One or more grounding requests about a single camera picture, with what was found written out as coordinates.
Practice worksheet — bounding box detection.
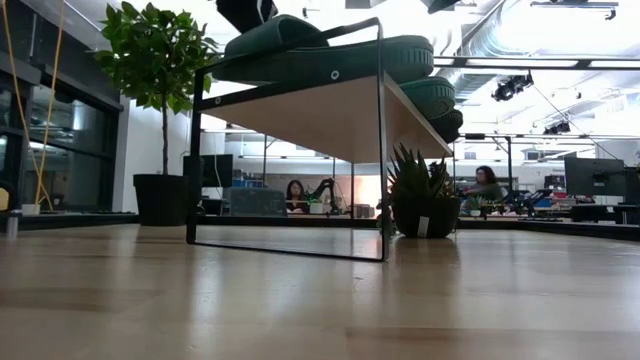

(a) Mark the green rubber slide sandal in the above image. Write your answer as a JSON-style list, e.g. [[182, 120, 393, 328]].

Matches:
[[212, 13, 435, 86], [399, 76, 457, 120]]

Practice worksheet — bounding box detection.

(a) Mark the green leafy tree plant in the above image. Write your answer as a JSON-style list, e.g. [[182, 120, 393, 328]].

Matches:
[[93, 1, 221, 177]]

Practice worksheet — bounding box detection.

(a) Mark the person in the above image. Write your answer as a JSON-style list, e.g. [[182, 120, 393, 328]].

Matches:
[[462, 164, 507, 204], [285, 179, 310, 214]]

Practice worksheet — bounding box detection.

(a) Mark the black ceiling spotlight cluster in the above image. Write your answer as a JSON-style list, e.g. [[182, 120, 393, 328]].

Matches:
[[543, 119, 571, 136], [492, 71, 535, 103]]

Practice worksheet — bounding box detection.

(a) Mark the small succulent in dark pot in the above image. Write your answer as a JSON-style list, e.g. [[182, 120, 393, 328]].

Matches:
[[387, 143, 462, 239]]

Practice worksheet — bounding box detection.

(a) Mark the black overhead truss bar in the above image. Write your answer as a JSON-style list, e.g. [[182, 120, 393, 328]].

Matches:
[[433, 55, 640, 70]]

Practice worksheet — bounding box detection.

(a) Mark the black computer monitor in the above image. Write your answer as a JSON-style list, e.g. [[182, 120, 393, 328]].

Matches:
[[564, 157, 626, 197]]

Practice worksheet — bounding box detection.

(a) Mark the wooden shelf with black frame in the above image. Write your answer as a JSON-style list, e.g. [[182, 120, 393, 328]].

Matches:
[[185, 17, 454, 263]]

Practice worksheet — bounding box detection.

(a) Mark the yellow cable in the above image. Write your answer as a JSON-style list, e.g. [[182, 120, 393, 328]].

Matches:
[[33, 0, 67, 206], [0, 0, 55, 212]]

